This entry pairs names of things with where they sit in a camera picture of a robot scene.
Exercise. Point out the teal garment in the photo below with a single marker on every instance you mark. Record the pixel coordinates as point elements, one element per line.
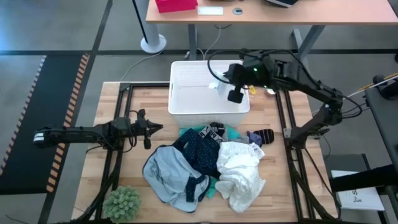
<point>211,190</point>

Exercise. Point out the white perforated plastic basket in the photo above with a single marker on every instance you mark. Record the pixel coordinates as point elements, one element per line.
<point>192,93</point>

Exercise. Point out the small white cloth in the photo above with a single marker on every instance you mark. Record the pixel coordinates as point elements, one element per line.
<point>219,84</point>

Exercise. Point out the black aluminium table frame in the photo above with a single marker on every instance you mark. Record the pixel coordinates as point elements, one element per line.
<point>146,84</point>

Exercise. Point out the grey pole with round base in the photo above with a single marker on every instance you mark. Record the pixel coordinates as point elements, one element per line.
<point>152,37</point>

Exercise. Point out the black hazard-striped floor mat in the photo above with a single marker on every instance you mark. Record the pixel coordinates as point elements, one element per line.
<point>31,93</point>

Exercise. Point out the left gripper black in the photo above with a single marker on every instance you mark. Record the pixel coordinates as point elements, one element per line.
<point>141,126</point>

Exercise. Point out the green plant in pot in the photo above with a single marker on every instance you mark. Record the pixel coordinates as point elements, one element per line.
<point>122,203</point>

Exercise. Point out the purple garment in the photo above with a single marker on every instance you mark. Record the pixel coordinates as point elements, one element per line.
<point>255,138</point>

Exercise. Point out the white flat device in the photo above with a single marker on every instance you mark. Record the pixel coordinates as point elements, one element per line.
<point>210,11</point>

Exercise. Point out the red box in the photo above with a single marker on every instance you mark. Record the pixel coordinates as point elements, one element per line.
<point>174,5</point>

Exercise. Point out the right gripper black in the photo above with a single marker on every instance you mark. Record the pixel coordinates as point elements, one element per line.
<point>237,74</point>

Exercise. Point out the grey garment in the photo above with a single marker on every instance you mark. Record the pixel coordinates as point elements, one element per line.
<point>239,140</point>

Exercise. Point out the white lace garment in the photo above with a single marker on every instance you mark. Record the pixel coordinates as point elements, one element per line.
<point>239,174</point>

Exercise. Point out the black Puma underwear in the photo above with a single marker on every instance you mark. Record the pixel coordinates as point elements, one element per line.
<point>214,129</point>

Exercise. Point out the navy white striped bag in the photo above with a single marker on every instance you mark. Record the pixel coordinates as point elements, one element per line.
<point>283,2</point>

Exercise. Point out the navy dotted shirt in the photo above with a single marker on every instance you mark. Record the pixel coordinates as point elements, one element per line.
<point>168,174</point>

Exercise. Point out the white printed sheet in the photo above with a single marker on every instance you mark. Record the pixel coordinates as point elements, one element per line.
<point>357,199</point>

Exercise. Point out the dark grey side table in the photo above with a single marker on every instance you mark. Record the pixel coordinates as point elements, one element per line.
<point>385,124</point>

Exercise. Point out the small yellow clip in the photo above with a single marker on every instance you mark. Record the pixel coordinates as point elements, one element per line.
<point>252,90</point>

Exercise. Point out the wooden desk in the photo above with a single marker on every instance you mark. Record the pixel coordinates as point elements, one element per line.
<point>311,14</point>

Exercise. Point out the round desk grommet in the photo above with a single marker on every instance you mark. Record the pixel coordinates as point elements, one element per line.
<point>237,11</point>

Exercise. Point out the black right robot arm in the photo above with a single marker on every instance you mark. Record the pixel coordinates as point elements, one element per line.
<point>311,85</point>

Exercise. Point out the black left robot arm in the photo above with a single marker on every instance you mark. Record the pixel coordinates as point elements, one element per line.
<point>77,133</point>

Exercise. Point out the dark striped sock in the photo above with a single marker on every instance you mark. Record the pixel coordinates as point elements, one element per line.
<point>267,136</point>

